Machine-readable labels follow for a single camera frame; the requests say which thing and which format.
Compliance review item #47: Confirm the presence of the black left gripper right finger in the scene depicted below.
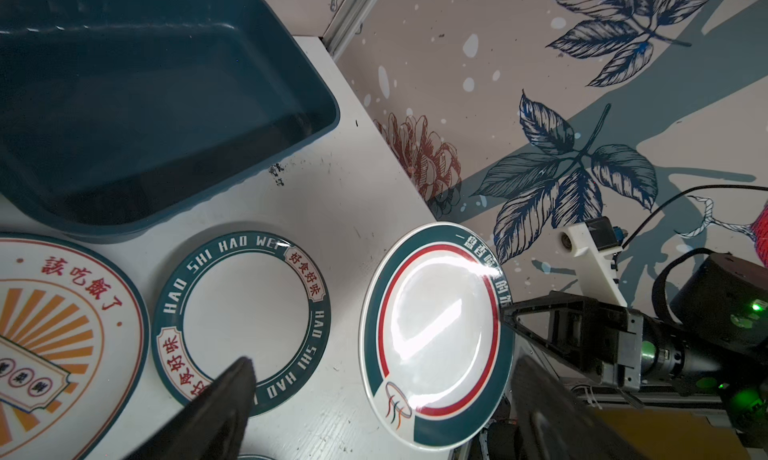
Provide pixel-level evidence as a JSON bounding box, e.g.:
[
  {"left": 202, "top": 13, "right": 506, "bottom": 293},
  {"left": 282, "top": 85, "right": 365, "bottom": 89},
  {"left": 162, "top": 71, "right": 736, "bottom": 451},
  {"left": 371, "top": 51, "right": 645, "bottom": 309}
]
[{"left": 511, "top": 357, "right": 645, "bottom": 460}]

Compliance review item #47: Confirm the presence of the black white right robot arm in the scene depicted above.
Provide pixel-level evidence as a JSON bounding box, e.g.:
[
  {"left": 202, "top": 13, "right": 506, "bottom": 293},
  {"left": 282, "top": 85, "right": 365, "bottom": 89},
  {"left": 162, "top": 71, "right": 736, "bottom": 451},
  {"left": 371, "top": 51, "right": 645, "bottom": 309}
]
[{"left": 502, "top": 248, "right": 767, "bottom": 446}]

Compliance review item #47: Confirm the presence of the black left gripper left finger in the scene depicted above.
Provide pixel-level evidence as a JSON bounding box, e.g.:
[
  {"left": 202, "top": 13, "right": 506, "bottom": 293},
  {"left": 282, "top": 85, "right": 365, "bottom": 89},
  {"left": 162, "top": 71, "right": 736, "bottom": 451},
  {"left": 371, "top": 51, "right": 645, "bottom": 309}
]
[{"left": 128, "top": 356, "right": 256, "bottom": 459}]

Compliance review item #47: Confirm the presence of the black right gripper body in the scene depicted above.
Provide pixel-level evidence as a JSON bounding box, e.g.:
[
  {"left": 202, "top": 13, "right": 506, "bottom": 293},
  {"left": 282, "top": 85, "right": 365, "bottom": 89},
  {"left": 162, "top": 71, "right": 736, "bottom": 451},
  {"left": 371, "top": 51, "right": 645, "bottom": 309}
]
[{"left": 542, "top": 292, "right": 644, "bottom": 392}]

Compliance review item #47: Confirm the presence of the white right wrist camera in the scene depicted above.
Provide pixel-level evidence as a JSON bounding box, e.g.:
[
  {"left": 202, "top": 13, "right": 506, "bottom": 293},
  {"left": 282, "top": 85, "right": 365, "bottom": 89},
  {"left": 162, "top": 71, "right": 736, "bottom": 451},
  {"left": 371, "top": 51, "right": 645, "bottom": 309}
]
[{"left": 558, "top": 217, "right": 628, "bottom": 307}]

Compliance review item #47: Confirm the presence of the green ring plate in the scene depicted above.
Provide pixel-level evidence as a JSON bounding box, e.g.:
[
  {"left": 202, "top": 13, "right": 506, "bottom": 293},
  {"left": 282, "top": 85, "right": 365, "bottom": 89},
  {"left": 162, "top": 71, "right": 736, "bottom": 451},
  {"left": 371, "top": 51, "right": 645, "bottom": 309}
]
[{"left": 152, "top": 230, "right": 332, "bottom": 416}]

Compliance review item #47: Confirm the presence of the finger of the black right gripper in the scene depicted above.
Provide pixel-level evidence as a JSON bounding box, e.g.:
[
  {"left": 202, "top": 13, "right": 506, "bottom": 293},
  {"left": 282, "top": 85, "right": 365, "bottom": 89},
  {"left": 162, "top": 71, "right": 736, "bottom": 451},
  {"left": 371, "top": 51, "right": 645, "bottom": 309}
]
[{"left": 502, "top": 297, "right": 577, "bottom": 347}]

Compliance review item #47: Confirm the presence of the orange sunburst plate back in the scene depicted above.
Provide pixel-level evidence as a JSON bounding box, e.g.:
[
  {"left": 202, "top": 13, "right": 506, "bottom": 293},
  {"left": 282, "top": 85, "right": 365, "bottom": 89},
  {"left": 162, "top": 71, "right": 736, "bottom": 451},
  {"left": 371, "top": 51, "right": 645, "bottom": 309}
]
[{"left": 1, "top": 232, "right": 150, "bottom": 459}]

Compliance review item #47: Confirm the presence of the teal plastic bin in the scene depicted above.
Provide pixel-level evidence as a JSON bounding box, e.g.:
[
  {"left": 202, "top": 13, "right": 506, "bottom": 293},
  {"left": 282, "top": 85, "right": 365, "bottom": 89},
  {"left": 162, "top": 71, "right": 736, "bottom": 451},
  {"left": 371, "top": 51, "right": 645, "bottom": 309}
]
[{"left": 1, "top": 0, "right": 340, "bottom": 243}]

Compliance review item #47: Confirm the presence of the green red rim plate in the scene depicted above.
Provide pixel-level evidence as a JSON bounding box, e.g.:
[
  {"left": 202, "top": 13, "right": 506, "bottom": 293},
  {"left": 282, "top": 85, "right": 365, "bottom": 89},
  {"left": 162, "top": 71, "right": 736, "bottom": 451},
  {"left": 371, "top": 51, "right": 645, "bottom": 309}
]
[{"left": 358, "top": 222, "right": 515, "bottom": 451}]

